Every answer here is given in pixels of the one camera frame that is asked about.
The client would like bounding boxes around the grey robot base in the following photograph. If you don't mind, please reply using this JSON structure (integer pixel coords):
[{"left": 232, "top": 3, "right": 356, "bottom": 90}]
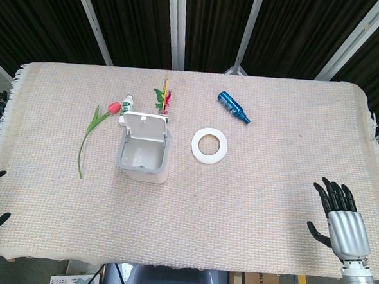
[{"left": 103, "top": 261, "right": 231, "bottom": 284}]

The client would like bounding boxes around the white tube green label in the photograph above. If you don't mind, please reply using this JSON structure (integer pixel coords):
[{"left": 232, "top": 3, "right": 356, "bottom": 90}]
[{"left": 118, "top": 94, "right": 135, "bottom": 126}]

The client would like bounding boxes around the white open-lid trash bin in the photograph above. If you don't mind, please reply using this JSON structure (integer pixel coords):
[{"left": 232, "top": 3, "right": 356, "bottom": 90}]
[{"left": 114, "top": 110, "right": 173, "bottom": 184}]

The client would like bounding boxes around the artificial red tulip green stem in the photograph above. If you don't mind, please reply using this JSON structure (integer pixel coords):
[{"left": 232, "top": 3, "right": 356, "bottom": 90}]
[{"left": 76, "top": 100, "right": 123, "bottom": 182}]

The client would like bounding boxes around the colourful feather shuttlecock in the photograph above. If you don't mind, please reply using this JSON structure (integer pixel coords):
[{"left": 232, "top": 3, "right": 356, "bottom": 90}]
[{"left": 151, "top": 74, "right": 175, "bottom": 116}]

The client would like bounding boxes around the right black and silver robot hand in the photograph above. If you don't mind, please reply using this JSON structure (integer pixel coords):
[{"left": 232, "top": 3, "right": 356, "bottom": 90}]
[{"left": 304, "top": 177, "right": 375, "bottom": 265}]

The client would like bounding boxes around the white tape roll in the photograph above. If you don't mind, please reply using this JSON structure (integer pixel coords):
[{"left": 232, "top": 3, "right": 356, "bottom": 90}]
[{"left": 189, "top": 126, "right": 229, "bottom": 165}]

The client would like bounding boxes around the black curtain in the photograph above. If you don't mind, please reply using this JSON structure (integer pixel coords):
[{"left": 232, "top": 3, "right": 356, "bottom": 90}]
[{"left": 0, "top": 0, "right": 379, "bottom": 135}]

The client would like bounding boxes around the black cable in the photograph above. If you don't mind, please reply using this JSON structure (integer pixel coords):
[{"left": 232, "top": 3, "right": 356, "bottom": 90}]
[{"left": 84, "top": 260, "right": 123, "bottom": 284}]

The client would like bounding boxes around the white printed box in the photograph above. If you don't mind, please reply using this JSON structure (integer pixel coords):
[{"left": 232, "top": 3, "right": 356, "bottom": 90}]
[{"left": 49, "top": 269, "right": 102, "bottom": 284}]

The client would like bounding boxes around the white frame post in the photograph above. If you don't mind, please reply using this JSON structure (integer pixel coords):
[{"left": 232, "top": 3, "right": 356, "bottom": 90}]
[
  {"left": 164, "top": 0, "right": 189, "bottom": 71},
  {"left": 68, "top": 0, "right": 118, "bottom": 67},
  {"left": 314, "top": 0, "right": 379, "bottom": 85},
  {"left": 225, "top": 0, "right": 267, "bottom": 78}
]

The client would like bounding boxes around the beige woven tablecloth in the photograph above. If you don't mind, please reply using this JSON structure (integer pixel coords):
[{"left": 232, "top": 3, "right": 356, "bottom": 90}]
[{"left": 0, "top": 58, "right": 379, "bottom": 283}]

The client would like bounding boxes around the blue spray bottle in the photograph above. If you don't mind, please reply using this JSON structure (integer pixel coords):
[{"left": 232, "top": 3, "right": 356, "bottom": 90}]
[{"left": 215, "top": 90, "right": 254, "bottom": 125}]

